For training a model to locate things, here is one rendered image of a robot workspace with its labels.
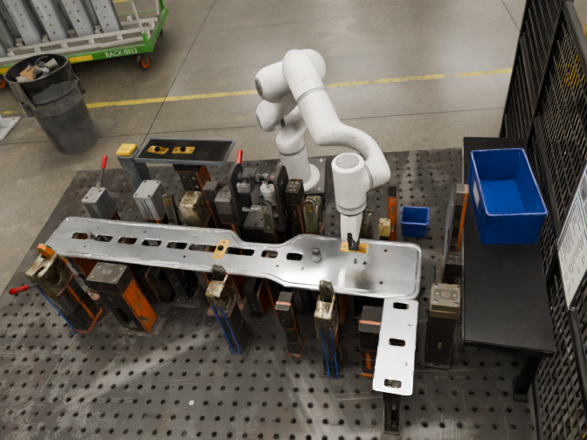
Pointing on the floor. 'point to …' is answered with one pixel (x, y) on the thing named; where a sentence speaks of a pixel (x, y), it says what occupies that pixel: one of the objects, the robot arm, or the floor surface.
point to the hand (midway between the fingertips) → (354, 242)
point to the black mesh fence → (519, 81)
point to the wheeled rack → (156, 17)
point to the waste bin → (54, 100)
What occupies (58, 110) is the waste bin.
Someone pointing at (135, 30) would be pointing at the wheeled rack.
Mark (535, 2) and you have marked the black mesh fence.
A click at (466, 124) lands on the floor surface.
